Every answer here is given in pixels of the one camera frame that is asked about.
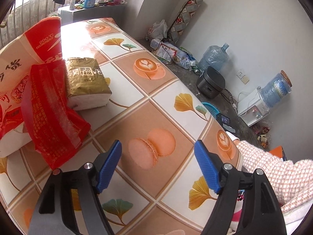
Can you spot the red white paper snack bag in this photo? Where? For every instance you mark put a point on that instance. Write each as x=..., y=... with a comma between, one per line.
x=40, y=44

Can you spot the blue plastic basket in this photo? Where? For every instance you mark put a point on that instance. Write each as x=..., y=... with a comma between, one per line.
x=211, y=108

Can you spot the folded patterned mat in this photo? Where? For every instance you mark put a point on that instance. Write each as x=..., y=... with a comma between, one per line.
x=183, y=19

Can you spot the empty water jug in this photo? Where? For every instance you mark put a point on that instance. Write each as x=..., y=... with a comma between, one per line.
x=215, y=57

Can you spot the black rice cooker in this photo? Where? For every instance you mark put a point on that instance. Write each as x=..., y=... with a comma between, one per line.
x=211, y=83

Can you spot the metal balcony railing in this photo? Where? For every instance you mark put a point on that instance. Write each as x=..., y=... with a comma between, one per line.
x=22, y=15

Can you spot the white plastic bag on floor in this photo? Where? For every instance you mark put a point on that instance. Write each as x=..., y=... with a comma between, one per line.
x=158, y=30

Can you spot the wall power socket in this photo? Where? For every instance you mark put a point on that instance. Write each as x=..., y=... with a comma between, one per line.
x=242, y=76

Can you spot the water dispenser with bottle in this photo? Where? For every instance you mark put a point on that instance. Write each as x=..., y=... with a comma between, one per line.
x=257, y=104

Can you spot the pink checkered sleeve forearm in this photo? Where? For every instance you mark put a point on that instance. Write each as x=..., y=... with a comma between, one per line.
x=291, y=182

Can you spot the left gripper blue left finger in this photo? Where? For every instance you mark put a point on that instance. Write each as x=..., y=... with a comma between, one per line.
x=105, y=165

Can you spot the grey low cabinet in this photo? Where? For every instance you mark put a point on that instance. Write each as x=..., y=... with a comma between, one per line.
x=109, y=11

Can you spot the floor trash pile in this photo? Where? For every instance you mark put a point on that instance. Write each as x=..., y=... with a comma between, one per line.
x=170, y=54

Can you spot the gold tissue pack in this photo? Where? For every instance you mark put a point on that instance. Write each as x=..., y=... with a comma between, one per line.
x=86, y=85

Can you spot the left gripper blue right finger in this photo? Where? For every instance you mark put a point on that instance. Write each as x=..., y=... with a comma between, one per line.
x=209, y=164

